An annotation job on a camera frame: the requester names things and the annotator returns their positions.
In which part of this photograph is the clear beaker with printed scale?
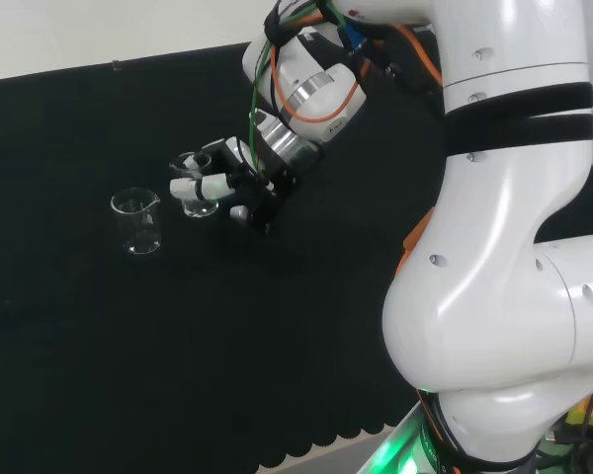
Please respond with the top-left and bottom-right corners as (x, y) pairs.
(110, 187), (162, 256)

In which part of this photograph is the orange cable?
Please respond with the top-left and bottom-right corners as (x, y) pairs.
(270, 9), (444, 123)

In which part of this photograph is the orange cable bracket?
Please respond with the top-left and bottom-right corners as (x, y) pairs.
(394, 206), (436, 277)

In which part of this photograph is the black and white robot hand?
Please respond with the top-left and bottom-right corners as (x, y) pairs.
(169, 136), (323, 237)

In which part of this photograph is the blue cable connector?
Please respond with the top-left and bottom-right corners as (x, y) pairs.
(339, 24), (365, 50)

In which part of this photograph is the black bench cloth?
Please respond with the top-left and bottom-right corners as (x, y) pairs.
(0, 41), (593, 474)

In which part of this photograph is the yellow stop button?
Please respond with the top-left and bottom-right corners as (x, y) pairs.
(565, 379), (593, 432)

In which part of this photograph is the plain clear glass beaker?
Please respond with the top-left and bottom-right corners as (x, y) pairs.
(167, 151), (220, 218)

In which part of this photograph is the green cable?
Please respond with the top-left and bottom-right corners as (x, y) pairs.
(248, 0), (350, 182)

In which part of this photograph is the black cable bundle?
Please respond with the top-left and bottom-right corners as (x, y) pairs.
(546, 427), (593, 474)

